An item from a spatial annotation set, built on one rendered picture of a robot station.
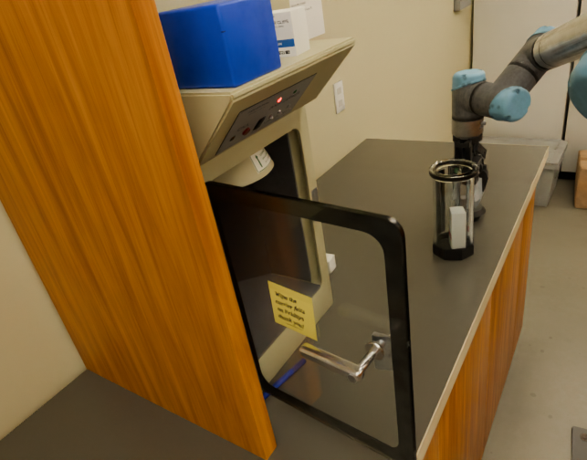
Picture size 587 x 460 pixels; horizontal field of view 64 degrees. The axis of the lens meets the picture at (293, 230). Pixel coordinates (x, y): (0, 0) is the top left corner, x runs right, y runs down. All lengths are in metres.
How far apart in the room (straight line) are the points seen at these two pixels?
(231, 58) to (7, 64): 0.30
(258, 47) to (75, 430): 0.76
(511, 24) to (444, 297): 2.72
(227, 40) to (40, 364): 0.80
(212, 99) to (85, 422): 0.69
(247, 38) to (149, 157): 0.18
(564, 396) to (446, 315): 1.23
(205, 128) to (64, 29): 0.18
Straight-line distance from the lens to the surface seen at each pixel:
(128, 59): 0.53
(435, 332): 1.01
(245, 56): 0.59
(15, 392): 1.13
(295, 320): 0.67
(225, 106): 0.57
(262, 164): 0.82
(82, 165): 0.69
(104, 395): 1.07
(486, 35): 3.65
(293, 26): 0.72
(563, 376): 2.30
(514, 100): 1.13
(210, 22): 0.57
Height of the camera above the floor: 1.62
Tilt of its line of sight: 29 degrees down
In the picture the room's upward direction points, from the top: 10 degrees counter-clockwise
